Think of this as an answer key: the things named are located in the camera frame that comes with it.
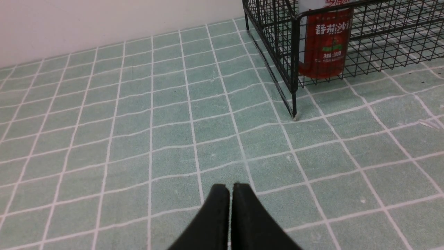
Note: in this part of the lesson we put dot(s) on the green checkered tablecloth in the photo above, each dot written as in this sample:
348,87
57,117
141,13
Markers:
117,147

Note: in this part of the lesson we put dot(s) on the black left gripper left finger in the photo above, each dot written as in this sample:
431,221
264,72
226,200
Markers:
209,228

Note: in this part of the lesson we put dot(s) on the black wire mesh rack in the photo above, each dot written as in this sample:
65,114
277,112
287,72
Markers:
384,34

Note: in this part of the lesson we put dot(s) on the red ketchup bottle yellow cap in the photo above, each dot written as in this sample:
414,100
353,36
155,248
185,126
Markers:
324,39

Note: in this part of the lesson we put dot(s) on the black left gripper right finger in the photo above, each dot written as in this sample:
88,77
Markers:
252,227

